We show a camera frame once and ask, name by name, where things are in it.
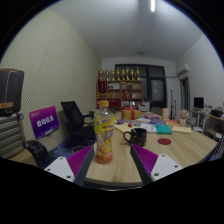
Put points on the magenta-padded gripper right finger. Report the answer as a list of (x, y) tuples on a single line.
[(146, 159)]

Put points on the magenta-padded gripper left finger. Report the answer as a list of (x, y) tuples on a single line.
[(79, 160)]

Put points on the orange-capped yellow drink bottle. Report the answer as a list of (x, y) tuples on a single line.
[(103, 133)]

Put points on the black mug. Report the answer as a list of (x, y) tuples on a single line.
[(138, 137)]

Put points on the flat round red coaster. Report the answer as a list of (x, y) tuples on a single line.
[(164, 141)]

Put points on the white paper sheet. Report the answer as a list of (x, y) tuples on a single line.
[(148, 127)]

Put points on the teal book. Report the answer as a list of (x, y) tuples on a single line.
[(164, 129)]

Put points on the red-balled white stick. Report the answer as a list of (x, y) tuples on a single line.
[(130, 125)]

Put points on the pale yellow paper sheet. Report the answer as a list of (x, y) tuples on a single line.
[(121, 128)]

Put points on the black office chair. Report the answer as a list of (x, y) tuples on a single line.
[(74, 120)]

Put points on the yellow envelope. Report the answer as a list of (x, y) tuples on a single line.
[(182, 129)]

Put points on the yellow gift box, red ribbon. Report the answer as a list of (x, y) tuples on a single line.
[(130, 114)]

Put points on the tan cardboard box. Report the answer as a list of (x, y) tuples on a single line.
[(165, 113)]

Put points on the purple sign board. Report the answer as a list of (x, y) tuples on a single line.
[(44, 122)]

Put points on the pink flowers in white pot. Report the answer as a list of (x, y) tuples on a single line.
[(183, 115)]

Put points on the dark glass door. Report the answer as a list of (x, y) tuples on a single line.
[(156, 88)]

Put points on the wooden shelf unit with trophies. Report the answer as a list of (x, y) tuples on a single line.
[(126, 90)]

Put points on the grey striped office chair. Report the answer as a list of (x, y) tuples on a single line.
[(10, 136)]

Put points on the white round stool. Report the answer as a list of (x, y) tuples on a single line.
[(218, 140)]

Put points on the cluttered wooden side desk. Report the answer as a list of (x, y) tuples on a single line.
[(213, 121)]

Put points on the computer monitor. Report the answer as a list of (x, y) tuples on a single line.
[(198, 102)]

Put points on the ceiling light tube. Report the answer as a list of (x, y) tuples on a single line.
[(152, 5)]

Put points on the white wall air conditioner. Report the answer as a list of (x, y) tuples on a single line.
[(183, 69)]

